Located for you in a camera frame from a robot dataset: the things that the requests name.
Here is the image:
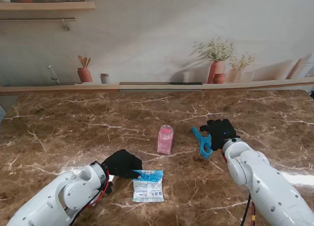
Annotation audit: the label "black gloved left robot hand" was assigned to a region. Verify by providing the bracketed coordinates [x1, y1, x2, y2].
[101, 149, 144, 179]

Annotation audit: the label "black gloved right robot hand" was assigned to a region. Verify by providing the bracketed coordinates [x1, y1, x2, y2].
[199, 118, 237, 152]

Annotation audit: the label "blue plastic bag clip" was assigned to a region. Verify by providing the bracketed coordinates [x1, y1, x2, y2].
[192, 126, 213, 160]

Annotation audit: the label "white and blue seasoning bag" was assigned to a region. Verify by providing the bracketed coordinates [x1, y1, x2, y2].
[131, 169, 165, 203]

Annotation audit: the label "clear bottle with pink seasoning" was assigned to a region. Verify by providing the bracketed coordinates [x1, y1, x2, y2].
[157, 124, 175, 155]

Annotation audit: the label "beige vase with flowers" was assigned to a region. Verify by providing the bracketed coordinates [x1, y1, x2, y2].
[227, 53, 256, 83]

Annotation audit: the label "wooden cutting boards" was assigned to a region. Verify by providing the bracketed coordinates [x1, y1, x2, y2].
[287, 57, 314, 80]

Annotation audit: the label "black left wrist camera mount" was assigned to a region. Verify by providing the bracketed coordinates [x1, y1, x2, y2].
[104, 180, 114, 195]

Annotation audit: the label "red and black left arm cables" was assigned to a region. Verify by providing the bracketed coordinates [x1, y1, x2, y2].
[70, 169, 111, 226]

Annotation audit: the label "red and black arm cables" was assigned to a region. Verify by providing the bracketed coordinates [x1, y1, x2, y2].
[239, 149, 257, 226]
[70, 169, 111, 226]

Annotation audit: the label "red and black right arm cables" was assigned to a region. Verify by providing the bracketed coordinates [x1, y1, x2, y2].
[239, 149, 257, 226]

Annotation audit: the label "wooden wall shelf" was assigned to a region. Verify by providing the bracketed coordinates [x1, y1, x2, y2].
[0, 1, 96, 12]

